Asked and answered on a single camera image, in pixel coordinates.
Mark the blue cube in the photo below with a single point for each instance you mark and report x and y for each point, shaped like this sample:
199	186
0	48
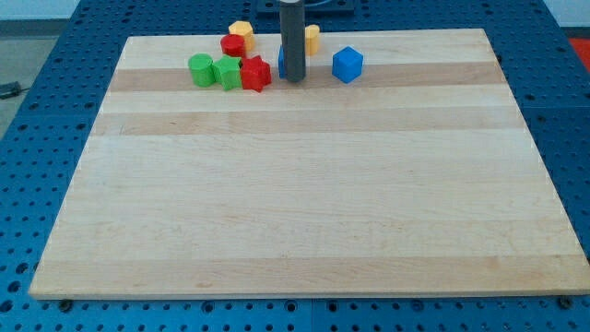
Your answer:
347	64

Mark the yellow heart block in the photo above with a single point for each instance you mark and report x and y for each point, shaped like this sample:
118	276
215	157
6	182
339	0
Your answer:
312	39

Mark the red star block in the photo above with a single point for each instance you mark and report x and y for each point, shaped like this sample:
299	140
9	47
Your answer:
255	73

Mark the blue block behind pusher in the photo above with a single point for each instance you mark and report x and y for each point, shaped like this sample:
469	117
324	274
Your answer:
281	63

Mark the green star block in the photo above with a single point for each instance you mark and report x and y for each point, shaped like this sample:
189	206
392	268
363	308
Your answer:
227	72

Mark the wooden board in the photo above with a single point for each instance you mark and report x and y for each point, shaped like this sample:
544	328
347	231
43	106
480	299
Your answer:
419	178

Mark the red cylinder block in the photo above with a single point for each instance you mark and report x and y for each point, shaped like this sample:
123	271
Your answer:
233	45

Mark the green cylinder block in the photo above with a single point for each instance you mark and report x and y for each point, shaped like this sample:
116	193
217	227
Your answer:
201	68

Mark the yellow hexagon block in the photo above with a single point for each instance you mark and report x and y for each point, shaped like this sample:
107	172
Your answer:
246	30

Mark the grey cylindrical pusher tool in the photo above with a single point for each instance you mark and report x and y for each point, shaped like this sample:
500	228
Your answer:
292	30

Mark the black device on floor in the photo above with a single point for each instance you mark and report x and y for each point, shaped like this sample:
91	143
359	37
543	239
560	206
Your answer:
10	90

